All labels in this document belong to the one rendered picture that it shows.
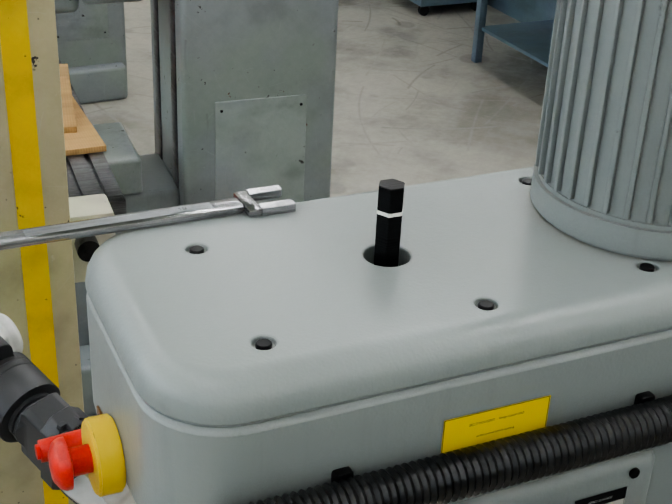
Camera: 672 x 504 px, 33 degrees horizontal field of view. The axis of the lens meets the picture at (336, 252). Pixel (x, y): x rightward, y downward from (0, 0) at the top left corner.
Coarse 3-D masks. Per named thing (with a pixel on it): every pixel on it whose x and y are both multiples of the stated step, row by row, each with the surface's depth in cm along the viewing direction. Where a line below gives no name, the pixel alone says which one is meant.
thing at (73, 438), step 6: (72, 432) 97; (78, 432) 97; (48, 438) 96; (54, 438) 96; (66, 438) 96; (72, 438) 96; (78, 438) 97; (36, 444) 96; (42, 444) 96; (48, 444) 96; (72, 444) 96; (78, 444) 96; (36, 450) 96; (42, 450) 96; (36, 456) 96; (42, 456) 96; (42, 462) 96
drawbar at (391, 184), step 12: (384, 180) 87; (396, 180) 87; (384, 192) 86; (396, 192) 86; (384, 204) 87; (396, 204) 86; (384, 216) 87; (384, 228) 87; (396, 228) 87; (384, 240) 88; (396, 240) 88; (384, 252) 88; (396, 252) 88; (384, 264) 89; (396, 264) 89
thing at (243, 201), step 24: (240, 192) 97; (264, 192) 97; (120, 216) 92; (144, 216) 92; (168, 216) 92; (192, 216) 93; (216, 216) 94; (0, 240) 87; (24, 240) 88; (48, 240) 89
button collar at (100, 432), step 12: (84, 420) 87; (96, 420) 86; (108, 420) 86; (84, 432) 87; (96, 432) 84; (108, 432) 85; (96, 444) 84; (108, 444) 84; (120, 444) 85; (96, 456) 84; (108, 456) 84; (120, 456) 84; (96, 468) 84; (108, 468) 84; (120, 468) 84; (96, 480) 85; (108, 480) 84; (120, 480) 85; (96, 492) 86; (108, 492) 85
